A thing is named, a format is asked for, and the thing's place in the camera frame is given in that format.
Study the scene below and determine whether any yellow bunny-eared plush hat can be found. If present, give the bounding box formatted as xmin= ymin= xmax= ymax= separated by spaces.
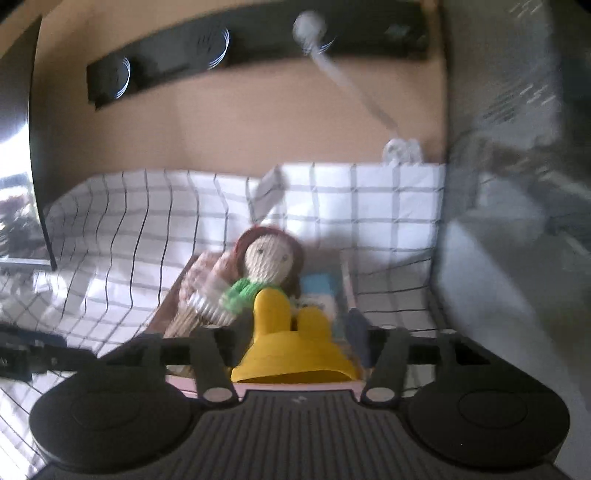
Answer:
xmin=231 ymin=286 xmax=363 ymax=384

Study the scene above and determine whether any pink cardboard box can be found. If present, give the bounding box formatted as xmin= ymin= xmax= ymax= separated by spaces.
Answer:
xmin=145 ymin=249 xmax=370 ymax=400

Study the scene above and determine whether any black computer monitor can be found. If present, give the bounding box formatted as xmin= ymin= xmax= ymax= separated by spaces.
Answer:
xmin=0 ymin=16 xmax=58 ymax=271

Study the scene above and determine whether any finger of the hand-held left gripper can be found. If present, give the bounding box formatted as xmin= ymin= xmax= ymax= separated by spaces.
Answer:
xmin=23 ymin=345 xmax=95 ymax=372
xmin=0 ymin=323 xmax=66 ymax=347

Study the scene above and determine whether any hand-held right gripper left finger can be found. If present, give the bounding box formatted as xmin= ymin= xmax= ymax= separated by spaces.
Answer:
xmin=104 ymin=320 xmax=254 ymax=403

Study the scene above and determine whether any white black checked tablecloth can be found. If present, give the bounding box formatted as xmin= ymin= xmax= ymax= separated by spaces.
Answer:
xmin=0 ymin=161 xmax=462 ymax=480

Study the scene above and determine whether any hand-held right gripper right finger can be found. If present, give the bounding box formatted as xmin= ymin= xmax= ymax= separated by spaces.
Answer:
xmin=346 ymin=308 xmax=481 ymax=402

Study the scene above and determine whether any crocheted doll green hat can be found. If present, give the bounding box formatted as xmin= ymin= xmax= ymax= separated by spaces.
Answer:
xmin=217 ymin=226 xmax=305 ymax=324

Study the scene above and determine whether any white cable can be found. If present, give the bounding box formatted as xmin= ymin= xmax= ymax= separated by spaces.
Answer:
xmin=293 ymin=11 xmax=423 ymax=164

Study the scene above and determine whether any black wall strip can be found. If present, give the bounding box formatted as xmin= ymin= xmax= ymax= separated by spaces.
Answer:
xmin=87 ymin=0 xmax=430 ymax=112

